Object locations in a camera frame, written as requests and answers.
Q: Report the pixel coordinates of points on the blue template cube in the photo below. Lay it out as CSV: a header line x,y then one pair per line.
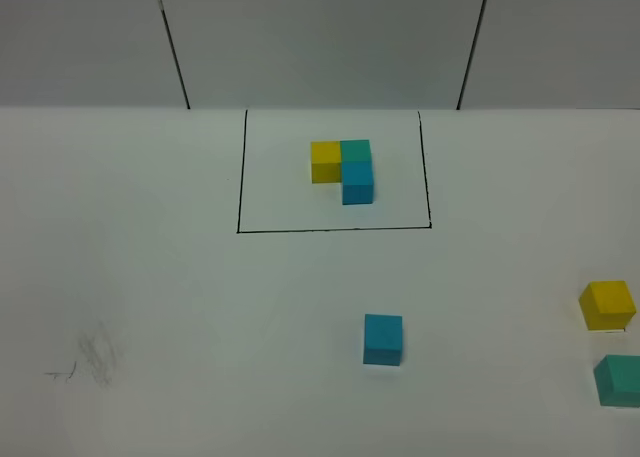
x,y
357,183

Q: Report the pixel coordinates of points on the yellow template cube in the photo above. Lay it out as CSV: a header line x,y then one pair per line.
x,y
326,162

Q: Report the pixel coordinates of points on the green template cube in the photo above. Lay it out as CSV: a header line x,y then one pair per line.
x,y
355,150

